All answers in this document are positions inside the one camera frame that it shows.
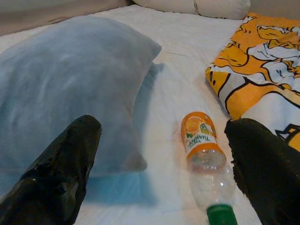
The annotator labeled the empty orange juice plastic bottle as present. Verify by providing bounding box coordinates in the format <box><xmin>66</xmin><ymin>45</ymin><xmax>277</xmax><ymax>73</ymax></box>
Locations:
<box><xmin>180</xmin><ymin>111</ymin><xmax>239</xmax><ymax>225</ymax></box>

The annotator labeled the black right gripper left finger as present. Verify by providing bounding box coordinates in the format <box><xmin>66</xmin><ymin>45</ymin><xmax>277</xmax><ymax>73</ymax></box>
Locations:
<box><xmin>0</xmin><ymin>114</ymin><xmax>102</xmax><ymax>225</ymax></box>

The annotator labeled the light blue pillow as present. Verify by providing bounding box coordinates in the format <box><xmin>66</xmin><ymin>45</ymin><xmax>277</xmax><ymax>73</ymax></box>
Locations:
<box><xmin>0</xmin><ymin>15</ymin><xmax>163</xmax><ymax>178</ymax></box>

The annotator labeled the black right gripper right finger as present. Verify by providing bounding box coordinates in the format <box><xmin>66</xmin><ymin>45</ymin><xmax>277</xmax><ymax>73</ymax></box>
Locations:
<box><xmin>224</xmin><ymin>118</ymin><xmax>300</xmax><ymax>225</ymax></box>

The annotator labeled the grey-brown bed headboard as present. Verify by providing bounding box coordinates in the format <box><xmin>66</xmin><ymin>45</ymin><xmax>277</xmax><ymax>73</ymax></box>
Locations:
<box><xmin>0</xmin><ymin>0</ymin><xmax>132</xmax><ymax>36</ymax></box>

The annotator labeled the white pillow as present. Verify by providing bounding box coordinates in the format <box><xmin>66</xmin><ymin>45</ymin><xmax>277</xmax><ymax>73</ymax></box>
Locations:
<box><xmin>132</xmin><ymin>0</ymin><xmax>251</xmax><ymax>21</ymax></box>

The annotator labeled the yellow cartoon print blanket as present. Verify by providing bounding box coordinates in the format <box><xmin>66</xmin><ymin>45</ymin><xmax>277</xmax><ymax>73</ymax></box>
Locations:
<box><xmin>205</xmin><ymin>11</ymin><xmax>300</xmax><ymax>152</ymax></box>

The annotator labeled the white quilted mattress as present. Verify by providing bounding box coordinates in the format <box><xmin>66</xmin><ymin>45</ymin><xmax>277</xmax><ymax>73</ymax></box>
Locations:
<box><xmin>0</xmin><ymin>4</ymin><xmax>300</xmax><ymax>225</ymax></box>

